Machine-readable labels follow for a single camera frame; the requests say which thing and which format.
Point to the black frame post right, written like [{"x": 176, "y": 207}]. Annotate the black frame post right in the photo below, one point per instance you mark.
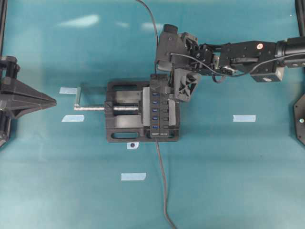
[{"x": 300, "y": 13}]

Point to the blue tape strip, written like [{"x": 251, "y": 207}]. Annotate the blue tape strip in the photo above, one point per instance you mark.
[
  {"x": 133, "y": 176},
  {"x": 73, "y": 118},
  {"x": 69, "y": 90},
  {"x": 244, "y": 118}
]

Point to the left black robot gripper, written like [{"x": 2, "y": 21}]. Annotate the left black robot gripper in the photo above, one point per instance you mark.
[{"x": 17, "y": 98}]

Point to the blue tape strip upper left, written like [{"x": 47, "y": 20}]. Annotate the blue tape strip upper left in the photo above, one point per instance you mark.
[{"x": 69, "y": 90}]

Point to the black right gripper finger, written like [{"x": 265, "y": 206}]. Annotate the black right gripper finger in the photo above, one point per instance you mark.
[
  {"x": 184, "y": 84},
  {"x": 170, "y": 43}
]

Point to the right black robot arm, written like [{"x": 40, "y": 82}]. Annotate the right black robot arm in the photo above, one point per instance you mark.
[{"x": 263, "y": 61}]

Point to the black frame post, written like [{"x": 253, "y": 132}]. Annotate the black frame post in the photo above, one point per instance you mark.
[
  {"x": 3, "y": 13},
  {"x": 300, "y": 13}
]

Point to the black frame post left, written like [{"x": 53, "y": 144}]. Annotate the black frame post left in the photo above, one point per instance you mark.
[{"x": 3, "y": 13}]

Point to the black bench vise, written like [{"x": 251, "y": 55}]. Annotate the black bench vise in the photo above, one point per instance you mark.
[{"x": 134, "y": 126}]

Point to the tape piece with black dot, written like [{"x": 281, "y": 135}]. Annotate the tape piece with black dot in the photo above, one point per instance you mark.
[{"x": 132, "y": 145}]

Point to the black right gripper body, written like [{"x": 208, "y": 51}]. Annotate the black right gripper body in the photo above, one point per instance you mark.
[{"x": 202, "y": 57}]

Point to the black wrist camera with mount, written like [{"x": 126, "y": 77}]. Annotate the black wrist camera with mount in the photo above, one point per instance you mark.
[{"x": 172, "y": 29}]

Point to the blue tape strip right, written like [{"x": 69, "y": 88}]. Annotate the blue tape strip right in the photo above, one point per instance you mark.
[{"x": 244, "y": 118}]

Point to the black multi-port USB hub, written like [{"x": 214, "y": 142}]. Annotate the black multi-port USB hub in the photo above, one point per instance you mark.
[{"x": 159, "y": 108}]

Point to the silver vise screw with crank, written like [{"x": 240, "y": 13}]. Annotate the silver vise screw with crank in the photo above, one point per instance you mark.
[{"x": 77, "y": 106}]

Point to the blue tape strip bottom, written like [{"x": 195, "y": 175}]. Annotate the blue tape strip bottom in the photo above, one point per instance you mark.
[{"x": 133, "y": 176}]

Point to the blue tape strip middle left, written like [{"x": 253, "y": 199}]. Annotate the blue tape strip middle left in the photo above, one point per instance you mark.
[{"x": 73, "y": 118}]

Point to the black robot base plate right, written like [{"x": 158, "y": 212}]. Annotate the black robot base plate right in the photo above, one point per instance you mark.
[{"x": 299, "y": 119}]

